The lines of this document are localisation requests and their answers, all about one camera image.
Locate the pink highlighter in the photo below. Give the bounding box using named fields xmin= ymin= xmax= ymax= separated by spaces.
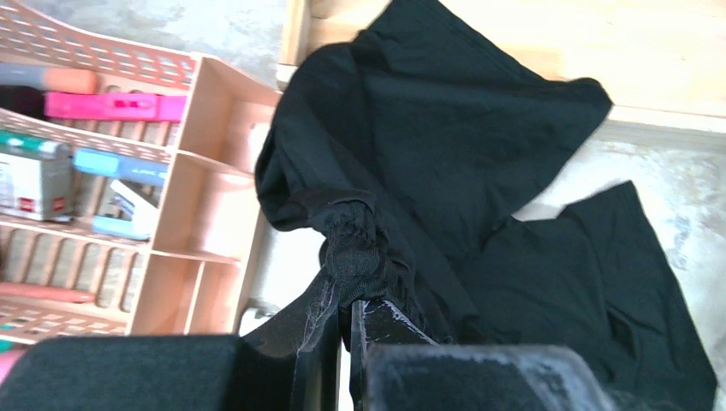
xmin=44 ymin=92 xmax=187 ymax=122

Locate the peach plastic file organizer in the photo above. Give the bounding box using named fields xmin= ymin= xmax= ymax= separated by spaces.
xmin=1 ymin=1 xmax=281 ymax=345

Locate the black garment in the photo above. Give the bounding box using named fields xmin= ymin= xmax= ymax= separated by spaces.
xmin=255 ymin=1 xmax=717 ymax=410

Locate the white glue box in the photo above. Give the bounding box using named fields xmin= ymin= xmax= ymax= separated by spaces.
xmin=1 ymin=130 xmax=74 ymax=221

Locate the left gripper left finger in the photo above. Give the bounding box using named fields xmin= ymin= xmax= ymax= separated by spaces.
xmin=1 ymin=274 xmax=340 ymax=410

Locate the white stapler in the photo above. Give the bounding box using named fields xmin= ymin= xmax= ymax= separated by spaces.
xmin=238 ymin=300 xmax=281 ymax=337

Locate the blue marker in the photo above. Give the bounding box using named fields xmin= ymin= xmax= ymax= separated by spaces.
xmin=73 ymin=148 xmax=168 ymax=187

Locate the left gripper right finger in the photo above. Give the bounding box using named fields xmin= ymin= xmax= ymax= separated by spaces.
xmin=349 ymin=300 xmax=616 ymax=410

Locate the wooden clothes rack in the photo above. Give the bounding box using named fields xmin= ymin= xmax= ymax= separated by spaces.
xmin=275 ymin=0 xmax=726 ymax=134

